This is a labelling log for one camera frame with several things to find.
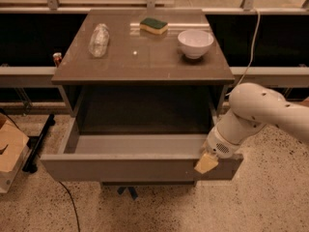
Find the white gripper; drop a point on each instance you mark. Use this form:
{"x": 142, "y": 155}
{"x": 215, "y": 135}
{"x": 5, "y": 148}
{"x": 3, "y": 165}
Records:
{"x": 219, "y": 144}

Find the grey top drawer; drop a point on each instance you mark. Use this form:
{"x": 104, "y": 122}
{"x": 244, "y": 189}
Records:
{"x": 133, "y": 159}

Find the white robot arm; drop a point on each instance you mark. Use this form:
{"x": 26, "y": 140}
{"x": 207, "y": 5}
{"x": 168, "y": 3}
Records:
{"x": 252, "y": 107}

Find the grey drawer cabinet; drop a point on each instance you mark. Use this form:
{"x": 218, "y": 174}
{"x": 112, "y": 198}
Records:
{"x": 143, "y": 84}

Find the white ceramic bowl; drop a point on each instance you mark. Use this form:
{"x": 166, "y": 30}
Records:
{"x": 195, "y": 43}

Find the yellow green sponge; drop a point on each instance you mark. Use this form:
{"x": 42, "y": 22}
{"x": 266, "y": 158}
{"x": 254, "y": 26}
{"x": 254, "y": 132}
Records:
{"x": 153, "y": 25}

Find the crumpled clear plastic bottle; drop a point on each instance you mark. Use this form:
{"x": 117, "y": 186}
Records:
{"x": 99, "y": 40}

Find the black metal stand leg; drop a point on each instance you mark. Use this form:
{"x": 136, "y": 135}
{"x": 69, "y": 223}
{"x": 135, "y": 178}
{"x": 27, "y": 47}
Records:
{"x": 30, "y": 165}

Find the red soda can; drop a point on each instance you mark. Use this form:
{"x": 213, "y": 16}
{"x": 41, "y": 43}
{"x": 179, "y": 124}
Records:
{"x": 57, "y": 58}

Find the cardboard box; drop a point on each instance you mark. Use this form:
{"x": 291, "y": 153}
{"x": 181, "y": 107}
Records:
{"x": 13, "y": 148}

